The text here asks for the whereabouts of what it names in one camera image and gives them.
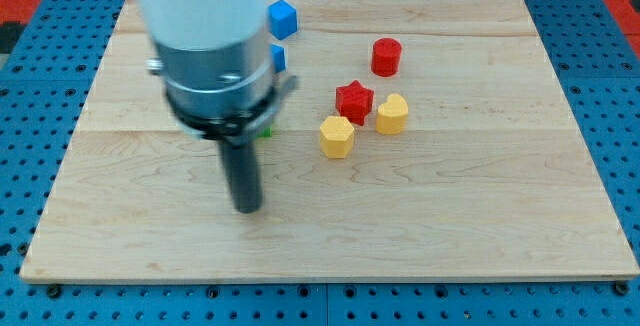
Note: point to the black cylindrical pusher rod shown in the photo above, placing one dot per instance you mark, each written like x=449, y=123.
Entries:
x=243, y=176

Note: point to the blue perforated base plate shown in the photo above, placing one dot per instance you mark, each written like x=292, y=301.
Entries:
x=43, y=88

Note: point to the yellow hexagon block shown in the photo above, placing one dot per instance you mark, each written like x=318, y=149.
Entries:
x=337, y=137

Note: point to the red cylinder block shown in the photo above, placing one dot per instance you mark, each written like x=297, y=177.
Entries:
x=386, y=55

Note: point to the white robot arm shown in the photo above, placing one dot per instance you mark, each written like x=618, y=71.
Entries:
x=203, y=24

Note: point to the yellow heart block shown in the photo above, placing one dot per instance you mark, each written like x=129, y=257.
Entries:
x=392, y=115

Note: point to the wooden board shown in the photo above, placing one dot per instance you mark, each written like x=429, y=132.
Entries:
x=490, y=181

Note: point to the red star block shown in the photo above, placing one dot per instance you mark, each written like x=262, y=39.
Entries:
x=354, y=101

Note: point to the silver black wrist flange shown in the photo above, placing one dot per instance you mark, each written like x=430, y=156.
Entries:
x=229, y=93

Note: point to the blue cube block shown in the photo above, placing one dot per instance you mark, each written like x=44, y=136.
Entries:
x=282, y=19

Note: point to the green star block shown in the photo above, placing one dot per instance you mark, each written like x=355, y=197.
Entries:
x=266, y=133

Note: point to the blue triangle block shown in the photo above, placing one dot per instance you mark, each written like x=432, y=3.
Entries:
x=279, y=57

